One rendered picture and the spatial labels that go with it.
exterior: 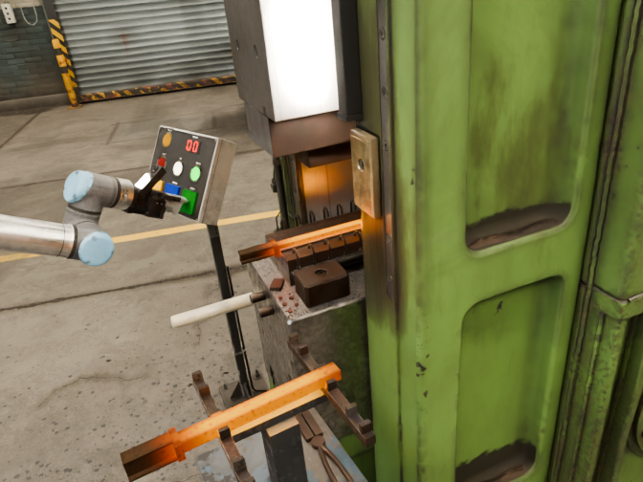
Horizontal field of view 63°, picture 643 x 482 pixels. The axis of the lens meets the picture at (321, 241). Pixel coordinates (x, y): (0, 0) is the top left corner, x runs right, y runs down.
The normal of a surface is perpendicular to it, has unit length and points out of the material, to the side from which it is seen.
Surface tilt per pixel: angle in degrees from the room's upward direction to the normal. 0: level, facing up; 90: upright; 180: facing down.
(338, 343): 90
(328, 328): 90
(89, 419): 0
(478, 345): 90
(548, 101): 89
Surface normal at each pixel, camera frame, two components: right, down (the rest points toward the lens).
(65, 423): -0.09, -0.88
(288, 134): 0.39, 0.40
